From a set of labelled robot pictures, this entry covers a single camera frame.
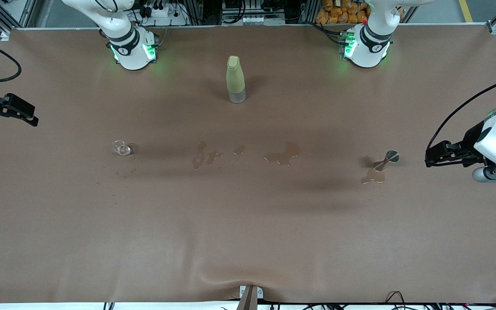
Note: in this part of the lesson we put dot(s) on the brown liquid puddle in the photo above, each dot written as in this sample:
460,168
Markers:
200,157
284,156
239,150
373,176

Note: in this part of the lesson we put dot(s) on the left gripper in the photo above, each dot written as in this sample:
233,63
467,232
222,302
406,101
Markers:
469,141

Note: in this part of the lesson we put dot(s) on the metal jigger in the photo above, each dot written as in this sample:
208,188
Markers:
389,157

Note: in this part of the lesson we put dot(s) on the orange snack bags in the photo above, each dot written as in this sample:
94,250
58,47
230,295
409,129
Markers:
342,12

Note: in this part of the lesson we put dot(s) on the clear glass measuring cup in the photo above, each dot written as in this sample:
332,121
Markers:
122,148

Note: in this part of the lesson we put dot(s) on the yellow-green shaker bottle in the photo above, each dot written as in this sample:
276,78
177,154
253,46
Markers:
235,77

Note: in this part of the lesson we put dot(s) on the white terminal block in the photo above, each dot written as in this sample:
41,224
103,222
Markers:
252,19

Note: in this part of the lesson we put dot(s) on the brown table cloth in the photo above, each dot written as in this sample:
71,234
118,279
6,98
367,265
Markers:
248,224

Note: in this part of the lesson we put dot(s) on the white power strip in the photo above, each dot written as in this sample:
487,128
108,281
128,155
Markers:
157,11

